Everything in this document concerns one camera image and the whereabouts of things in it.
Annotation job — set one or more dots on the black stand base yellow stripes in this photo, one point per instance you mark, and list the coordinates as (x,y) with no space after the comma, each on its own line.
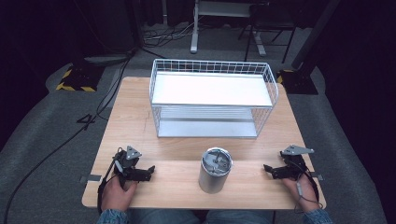
(297,82)
(79,77)

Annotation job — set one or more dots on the black chair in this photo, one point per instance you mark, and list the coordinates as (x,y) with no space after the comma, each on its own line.
(271,21)

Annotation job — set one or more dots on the black slanted stand pole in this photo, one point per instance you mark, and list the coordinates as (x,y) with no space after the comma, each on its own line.
(314,34)

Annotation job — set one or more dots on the grey tape strip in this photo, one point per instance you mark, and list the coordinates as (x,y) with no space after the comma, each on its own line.
(317,176)
(90,178)

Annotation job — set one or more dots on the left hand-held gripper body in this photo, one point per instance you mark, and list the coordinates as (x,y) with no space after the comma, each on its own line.
(127,159)

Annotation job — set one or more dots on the person's left hand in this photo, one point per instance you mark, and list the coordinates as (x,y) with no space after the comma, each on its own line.
(115,194)

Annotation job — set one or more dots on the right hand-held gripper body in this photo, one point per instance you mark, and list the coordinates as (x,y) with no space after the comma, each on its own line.
(294,161)

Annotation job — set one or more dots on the silver steel tumbler with lid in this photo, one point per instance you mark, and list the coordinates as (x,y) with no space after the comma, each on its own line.
(214,171)

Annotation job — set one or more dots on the white metal desk frame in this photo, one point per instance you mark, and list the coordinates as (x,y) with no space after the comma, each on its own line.
(199,18)

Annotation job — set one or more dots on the person's right hand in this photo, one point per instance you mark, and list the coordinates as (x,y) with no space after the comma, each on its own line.
(301,194)

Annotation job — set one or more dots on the person's legs in jeans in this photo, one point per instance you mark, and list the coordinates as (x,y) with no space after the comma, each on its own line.
(199,217)

